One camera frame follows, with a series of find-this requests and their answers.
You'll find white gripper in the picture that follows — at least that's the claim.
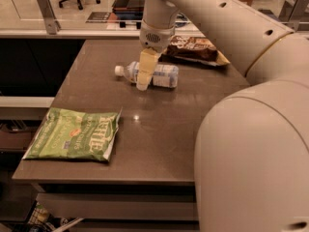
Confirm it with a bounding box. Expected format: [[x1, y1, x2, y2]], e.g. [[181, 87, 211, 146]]
[[136, 21, 175, 91]]

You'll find clear plastic water bottle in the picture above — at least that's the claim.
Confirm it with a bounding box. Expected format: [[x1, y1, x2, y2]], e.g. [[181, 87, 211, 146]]
[[114, 61, 179, 88]]

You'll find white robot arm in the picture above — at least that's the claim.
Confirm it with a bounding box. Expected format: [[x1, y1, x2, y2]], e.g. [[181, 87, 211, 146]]
[[140, 0, 309, 232]]

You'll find brown yellow snack bag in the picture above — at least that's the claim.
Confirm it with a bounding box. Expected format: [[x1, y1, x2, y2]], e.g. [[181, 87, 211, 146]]
[[163, 35, 230, 66]]

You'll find green kettle chips bag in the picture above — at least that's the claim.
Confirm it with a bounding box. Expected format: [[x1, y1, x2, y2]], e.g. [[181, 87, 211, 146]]
[[23, 107, 121, 161]]

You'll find left metal glass bracket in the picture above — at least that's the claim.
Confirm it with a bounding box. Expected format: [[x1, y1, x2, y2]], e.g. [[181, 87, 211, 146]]
[[37, 0, 60, 35]]

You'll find metal glass bracket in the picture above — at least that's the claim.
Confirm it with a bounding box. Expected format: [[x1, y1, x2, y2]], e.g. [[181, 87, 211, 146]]
[[37, 0, 60, 35], [279, 0, 309, 32]]

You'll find right metal glass bracket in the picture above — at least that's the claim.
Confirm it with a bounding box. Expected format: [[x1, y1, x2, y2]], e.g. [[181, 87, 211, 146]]
[[279, 0, 309, 32]]

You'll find wire basket under table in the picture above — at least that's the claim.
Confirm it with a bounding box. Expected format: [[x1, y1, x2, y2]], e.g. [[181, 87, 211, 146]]
[[26, 203, 83, 232]]

